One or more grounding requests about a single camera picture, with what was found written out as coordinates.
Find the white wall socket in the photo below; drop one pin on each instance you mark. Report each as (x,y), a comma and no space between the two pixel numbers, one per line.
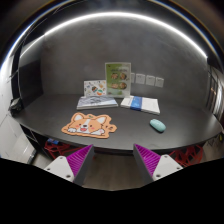
(159,82)
(132,77)
(150,80)
(140,78)

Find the white box with blue band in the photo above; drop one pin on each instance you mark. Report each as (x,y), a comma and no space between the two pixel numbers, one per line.
(143,104)

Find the small sticker picture card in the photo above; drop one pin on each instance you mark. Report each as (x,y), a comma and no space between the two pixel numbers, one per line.
(95,88)

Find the red stool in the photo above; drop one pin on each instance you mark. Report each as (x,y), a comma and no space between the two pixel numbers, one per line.
(188,156)
(56,149)

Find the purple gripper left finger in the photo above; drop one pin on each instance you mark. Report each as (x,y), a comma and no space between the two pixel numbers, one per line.
(73,167)

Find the red stool left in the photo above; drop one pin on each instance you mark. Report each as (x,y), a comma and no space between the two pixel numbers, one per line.
(56,149)

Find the red stool right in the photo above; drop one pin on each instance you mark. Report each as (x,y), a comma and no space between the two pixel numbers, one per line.
(188,156)

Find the teal computer mouse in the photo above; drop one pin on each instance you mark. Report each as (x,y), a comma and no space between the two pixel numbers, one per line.
(158,125)

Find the orange corgi mouse pad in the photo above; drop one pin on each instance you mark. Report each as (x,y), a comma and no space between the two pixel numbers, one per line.
(90,126)

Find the black device on table edge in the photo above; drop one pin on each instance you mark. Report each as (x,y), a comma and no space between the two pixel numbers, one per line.
(15,106)

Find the green standing menu card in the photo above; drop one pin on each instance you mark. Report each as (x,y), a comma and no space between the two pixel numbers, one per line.
(118,79)

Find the curved led light strip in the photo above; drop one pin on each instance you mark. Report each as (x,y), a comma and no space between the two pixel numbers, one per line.
(84,46)

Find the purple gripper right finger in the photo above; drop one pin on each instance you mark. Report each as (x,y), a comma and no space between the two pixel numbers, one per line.
(153,166)

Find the grey book lying flat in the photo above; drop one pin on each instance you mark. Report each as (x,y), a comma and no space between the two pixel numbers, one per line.
(93,102)

